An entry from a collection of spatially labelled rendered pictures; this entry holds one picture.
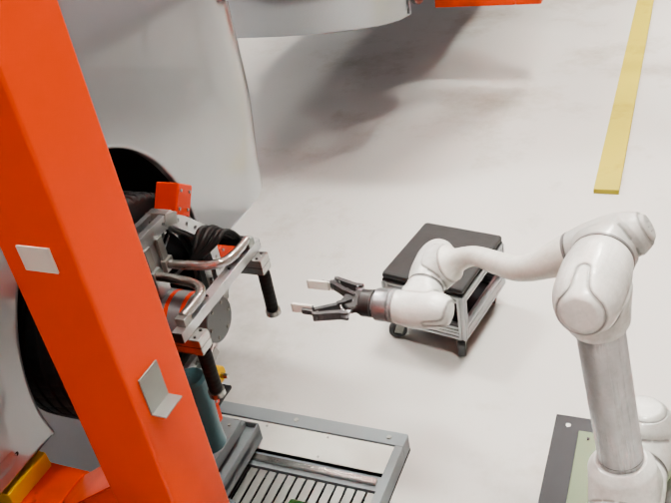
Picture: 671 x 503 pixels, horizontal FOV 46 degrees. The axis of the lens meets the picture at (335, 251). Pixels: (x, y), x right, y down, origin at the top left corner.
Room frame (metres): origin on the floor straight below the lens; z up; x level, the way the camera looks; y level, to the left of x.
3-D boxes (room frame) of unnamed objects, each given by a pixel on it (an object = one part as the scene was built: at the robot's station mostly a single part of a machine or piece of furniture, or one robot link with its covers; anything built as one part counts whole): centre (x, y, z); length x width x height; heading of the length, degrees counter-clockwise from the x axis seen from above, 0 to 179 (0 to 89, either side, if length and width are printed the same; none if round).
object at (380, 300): (1.70, -0.10, 0.83); 0.09 x 0.06 x 0.09; 152
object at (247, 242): (1.86, 0.34, 1.03); 0.19 x 0.18 x 0.11; 62
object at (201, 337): (1.58, 0.39, 0.93); 0.09 x 0.05 x 0.05; 62
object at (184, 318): (1.68, 0.43, 1.03); 0.19 x 0.18 x 0.11; 62
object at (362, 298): (1.74, -0.04, 0.83); 0.09 x 0.08 x 0.07; 62
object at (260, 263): (1.88, 0.23, 0.93); 0.09 x 0.05 x 0.05; 62
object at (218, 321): (1.79, 0.43, 0.85); 0.21 x 0.14 x 0.14; 62
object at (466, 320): (2.62, -0.41, 0.17); 0.43 x 0.36 x 0.34; 143
